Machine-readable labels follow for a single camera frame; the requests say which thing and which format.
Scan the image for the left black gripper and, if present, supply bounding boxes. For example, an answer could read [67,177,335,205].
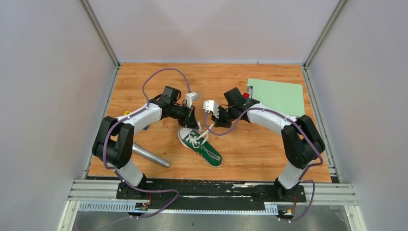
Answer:
[170,103,200,130]

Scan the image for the green canvas sneaker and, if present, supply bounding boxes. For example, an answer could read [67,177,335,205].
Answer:
[177,128,223,167]

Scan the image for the white shoelace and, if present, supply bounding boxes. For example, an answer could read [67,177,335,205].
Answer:
[186,122,209,149]

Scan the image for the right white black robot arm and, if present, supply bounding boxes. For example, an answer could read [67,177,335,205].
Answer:
[203,87,326,201]

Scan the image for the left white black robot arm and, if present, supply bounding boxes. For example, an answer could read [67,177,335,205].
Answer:
[91,86,200,199]

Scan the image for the blue red toy car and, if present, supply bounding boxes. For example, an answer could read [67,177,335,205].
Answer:
[243,92,252,103]

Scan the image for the blue yellow toy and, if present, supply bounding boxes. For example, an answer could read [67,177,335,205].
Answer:
[123,109,149,133]

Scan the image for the silver microphone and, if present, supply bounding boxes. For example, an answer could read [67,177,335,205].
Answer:
[132,142,171,168]

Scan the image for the light green clipboard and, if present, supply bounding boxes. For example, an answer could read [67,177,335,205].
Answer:
[247,78,305,116]

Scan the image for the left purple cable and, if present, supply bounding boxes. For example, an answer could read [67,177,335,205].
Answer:
[76,67,192,231]

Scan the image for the purple cable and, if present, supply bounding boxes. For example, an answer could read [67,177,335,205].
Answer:
[76,67,192,231]
[204,106,324,223]

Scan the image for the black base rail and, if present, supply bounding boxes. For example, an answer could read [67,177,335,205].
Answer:
[68,177,359,216]

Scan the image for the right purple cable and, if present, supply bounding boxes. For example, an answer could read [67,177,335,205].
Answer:
[204,106,324,223]

